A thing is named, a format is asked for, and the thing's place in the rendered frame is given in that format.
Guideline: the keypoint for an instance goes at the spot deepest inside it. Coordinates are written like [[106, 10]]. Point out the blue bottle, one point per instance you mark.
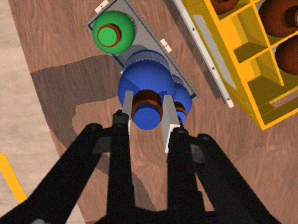
[[183, 101], [148, 75]]

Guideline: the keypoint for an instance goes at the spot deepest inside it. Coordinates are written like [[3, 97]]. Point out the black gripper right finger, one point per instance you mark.
[[230, 195]]

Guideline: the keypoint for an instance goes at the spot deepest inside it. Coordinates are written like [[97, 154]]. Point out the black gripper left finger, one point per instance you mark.
[[55, 197]]

